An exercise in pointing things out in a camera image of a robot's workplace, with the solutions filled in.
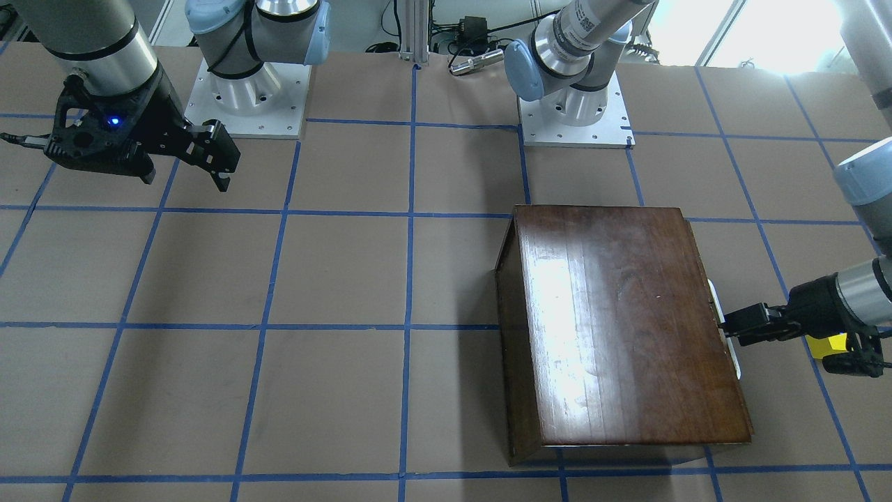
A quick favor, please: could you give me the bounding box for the yellow block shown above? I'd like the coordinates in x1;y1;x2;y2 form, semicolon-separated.
805;333;847;361

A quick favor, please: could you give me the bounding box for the light wooden drawer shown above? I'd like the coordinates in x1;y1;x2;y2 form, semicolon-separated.
707;278;742;381

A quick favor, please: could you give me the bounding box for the dark wooden drawer cabinet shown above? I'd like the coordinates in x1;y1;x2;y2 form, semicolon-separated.
494;204;754;466

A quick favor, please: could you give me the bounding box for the black power supply box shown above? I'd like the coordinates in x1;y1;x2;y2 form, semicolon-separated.
456;16;489;49

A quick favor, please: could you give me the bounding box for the silver cylindrical connector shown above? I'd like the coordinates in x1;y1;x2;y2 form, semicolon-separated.
448;48;505;77

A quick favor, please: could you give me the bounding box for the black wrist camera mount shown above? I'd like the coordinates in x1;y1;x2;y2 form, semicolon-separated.
822;327;890;378

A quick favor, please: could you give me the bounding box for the aluminium frame post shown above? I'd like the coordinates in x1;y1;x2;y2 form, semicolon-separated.
393;1;432;69

